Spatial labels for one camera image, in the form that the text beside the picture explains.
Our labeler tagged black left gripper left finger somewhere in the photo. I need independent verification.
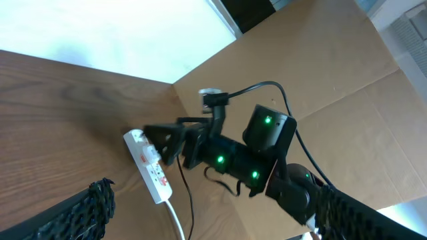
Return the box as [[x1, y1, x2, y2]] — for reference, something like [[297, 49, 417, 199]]
[[1, 178, 115, 240]]

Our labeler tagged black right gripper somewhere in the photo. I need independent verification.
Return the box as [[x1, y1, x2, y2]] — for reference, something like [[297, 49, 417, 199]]
[[143, 105, 235, 170]]

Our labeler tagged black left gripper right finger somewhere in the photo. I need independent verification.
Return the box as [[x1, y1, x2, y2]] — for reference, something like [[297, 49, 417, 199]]
[[315, 186, 426, 240]]

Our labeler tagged black USB charger cable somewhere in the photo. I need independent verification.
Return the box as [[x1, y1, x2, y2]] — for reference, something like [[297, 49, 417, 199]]
[[175, 155, 195, 240]]

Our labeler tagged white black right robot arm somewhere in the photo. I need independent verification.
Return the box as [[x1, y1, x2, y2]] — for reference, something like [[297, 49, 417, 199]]
[[143, 105, 321, 225]]

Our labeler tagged white power strip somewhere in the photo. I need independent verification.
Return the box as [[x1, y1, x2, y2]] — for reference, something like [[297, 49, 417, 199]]
[[123, 129, 173, 205]]

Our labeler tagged brown cardboard sheet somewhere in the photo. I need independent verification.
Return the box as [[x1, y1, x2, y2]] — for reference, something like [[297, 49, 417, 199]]
[[173, 0, 427, 240]]

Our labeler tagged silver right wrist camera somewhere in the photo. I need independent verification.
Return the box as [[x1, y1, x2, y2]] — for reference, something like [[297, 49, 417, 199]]
[[198, 88, 223, 114]]

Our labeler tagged white power strip cord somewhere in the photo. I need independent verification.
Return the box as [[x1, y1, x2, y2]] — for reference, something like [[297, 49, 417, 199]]
[[165, 199, 186, 240]]

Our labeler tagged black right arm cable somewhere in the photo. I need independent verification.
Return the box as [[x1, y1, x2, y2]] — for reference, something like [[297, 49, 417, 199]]
[[226, 81, 334, 187]]

